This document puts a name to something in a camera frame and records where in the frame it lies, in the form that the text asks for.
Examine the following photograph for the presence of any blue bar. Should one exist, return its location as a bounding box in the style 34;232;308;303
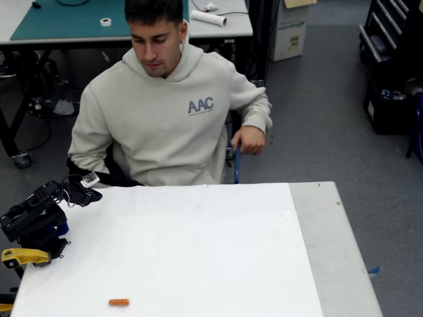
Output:
233;141;243;184

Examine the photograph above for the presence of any person's left hand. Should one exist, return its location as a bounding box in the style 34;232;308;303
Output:
231;126;267;156

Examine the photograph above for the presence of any white cloth scrap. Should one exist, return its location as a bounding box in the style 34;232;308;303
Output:
52;98;75;116

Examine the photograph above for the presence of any man in beige hoodie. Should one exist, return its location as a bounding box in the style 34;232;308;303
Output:
67;0;274;188

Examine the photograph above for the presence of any large white paper sheet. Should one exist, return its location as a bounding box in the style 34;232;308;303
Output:
9;182;325;317

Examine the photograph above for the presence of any yellow and black clamp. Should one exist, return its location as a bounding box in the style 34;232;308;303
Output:
0;292;16;314

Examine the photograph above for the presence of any green cutting mat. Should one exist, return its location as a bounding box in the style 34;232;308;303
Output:
9;0;190;41

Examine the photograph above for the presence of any grey work table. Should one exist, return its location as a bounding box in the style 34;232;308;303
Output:
0;0;254;159

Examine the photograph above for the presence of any white paper roll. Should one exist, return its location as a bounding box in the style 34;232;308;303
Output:
190;9;228;27

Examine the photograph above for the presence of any white cardboard box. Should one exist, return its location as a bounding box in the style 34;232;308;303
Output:
269;0;310;62

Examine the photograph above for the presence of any manila folder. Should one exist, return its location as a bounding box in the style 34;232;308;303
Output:
284;0;317;9

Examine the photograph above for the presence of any black storage bin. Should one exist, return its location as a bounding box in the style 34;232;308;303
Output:
362;71;422;135

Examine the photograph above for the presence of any black drawer tool cabinet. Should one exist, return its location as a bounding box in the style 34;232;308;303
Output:
359;0;423;63

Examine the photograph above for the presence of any small white camera board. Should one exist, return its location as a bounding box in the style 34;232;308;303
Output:
81;172;100;188

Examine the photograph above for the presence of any blue frame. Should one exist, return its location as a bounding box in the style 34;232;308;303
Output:
406;95;423;159

